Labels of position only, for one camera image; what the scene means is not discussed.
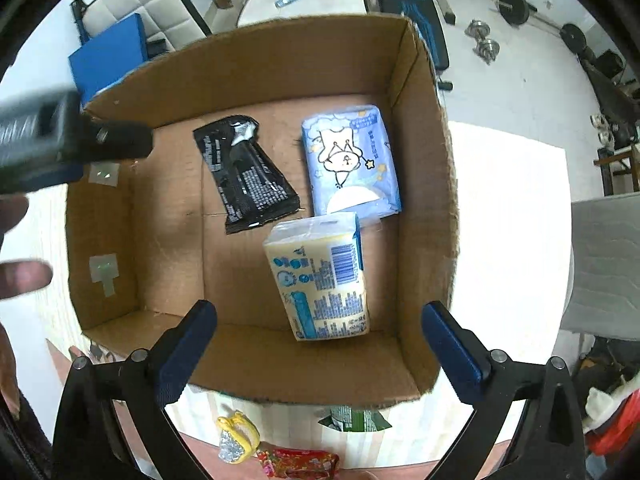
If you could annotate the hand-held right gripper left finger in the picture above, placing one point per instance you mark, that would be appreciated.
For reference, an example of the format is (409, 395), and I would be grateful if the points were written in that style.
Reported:
(182, 360)

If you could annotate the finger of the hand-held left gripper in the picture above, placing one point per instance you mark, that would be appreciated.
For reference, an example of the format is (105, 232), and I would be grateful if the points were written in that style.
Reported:
(120, 141)

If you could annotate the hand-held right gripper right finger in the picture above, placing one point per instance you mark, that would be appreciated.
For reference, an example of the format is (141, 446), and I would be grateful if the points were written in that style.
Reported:
(457, 360)

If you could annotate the brown cardboard box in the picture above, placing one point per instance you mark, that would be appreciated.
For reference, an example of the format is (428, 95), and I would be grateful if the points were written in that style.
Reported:
(165, 240)

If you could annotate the black foil packet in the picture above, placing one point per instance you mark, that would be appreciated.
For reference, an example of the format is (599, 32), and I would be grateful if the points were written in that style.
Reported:
(250, 180)

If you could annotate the yellow tissue pack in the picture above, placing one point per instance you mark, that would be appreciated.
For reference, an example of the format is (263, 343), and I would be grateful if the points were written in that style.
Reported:
(320, 290)

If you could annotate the blue cartoon print tissue pack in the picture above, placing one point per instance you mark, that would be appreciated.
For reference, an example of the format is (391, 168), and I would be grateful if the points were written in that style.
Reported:
(350, 160)

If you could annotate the yellow and silver soft toy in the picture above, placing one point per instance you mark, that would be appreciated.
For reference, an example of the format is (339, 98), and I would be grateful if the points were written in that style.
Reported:
(234, 447)

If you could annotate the person's left hand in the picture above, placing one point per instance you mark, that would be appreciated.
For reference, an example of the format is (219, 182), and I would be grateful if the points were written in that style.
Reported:
(22, 277)

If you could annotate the blue flat board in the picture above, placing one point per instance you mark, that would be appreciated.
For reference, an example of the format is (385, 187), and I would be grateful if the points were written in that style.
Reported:
(105, 60)

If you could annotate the green packet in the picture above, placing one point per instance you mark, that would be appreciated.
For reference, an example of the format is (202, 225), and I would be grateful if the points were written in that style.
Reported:
(355, 420)

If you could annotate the white tufted chair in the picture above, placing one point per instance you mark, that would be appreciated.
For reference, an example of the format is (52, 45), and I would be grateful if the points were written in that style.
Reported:
(150, 0)

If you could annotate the white cloth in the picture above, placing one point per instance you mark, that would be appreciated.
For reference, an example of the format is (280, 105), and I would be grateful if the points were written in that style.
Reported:
(602, 402)

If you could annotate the red floral pouch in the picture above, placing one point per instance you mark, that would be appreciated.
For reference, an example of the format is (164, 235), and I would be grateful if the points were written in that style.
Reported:
(297, 465)

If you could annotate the red bag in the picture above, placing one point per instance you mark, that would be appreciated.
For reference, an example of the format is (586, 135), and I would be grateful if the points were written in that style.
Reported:
(615, 430)

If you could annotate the grey mattress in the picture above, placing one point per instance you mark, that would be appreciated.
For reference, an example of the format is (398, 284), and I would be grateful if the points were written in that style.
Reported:
(605, 270)

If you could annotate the wooden stool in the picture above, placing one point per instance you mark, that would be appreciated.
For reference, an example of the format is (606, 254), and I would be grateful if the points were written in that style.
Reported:
(617, 170)

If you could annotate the black exercise machine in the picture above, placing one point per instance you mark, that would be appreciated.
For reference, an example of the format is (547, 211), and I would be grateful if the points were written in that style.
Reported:
(612, 90)

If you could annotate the chrome dumbbell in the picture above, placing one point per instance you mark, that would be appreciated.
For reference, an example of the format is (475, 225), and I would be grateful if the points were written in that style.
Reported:
(476, 28)
(487, 50)

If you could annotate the black and blue weight bench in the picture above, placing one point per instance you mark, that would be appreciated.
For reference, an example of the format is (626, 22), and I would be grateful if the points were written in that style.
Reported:
(415, 10)

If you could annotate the black barbell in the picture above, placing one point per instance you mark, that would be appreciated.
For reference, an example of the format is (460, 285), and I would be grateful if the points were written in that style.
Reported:
(517, 7)

